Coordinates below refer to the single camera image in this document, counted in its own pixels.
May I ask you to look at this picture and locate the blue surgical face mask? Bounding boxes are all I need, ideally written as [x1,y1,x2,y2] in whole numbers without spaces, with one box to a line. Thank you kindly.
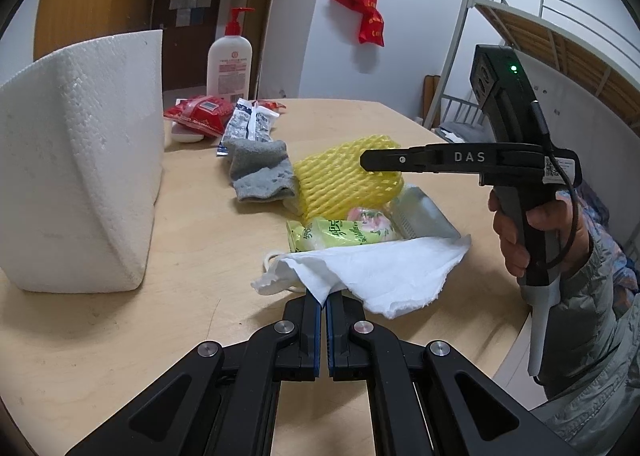
[387,184,461,239]

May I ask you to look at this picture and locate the white paper tissue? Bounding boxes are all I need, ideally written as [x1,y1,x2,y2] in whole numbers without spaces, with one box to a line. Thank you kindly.
[252,235,471,320]

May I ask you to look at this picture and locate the yellow foam fruit net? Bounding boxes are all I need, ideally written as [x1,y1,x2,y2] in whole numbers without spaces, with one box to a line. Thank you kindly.
[293,135,404,224]

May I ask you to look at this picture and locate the grey sock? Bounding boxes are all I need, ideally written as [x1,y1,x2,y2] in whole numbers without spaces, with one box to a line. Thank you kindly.
[227,139,297,203]

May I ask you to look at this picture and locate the grey jacket right forearm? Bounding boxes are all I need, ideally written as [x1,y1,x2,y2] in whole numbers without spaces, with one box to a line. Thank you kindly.
[534,231,639,455]

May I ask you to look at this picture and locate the person's right hand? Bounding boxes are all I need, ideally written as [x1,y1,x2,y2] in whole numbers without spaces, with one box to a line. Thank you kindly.
[488,191,592,279]

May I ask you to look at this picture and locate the metal bunk bed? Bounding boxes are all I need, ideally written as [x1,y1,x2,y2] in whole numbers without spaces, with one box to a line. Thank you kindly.
[422,0,639,133]

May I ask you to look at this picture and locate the red hanging bags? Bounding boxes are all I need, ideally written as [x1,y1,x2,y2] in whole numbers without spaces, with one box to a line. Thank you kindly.
[331,0,386,48]

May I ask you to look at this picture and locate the small red snack packet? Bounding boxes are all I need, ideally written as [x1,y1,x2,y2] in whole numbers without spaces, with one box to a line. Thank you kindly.
[257,99,286,114]

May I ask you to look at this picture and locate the silver blue sachet pack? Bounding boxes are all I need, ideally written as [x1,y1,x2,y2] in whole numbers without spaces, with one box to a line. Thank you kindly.
[216,99,280,157]

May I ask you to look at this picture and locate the white lotion pump bottle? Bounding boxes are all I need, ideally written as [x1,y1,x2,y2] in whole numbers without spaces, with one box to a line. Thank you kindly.
[206,7,254,104]

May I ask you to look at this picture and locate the red wet wipes pack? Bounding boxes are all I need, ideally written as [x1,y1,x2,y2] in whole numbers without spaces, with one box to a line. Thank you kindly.
[164,96,234,138]

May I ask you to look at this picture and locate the white styrofoam box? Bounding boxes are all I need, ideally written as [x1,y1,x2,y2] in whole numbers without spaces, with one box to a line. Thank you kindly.
[1,31,165,294]

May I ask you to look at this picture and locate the dark brown entrance door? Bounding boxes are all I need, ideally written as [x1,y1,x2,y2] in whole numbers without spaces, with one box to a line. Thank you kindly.
[152,0,221,91]

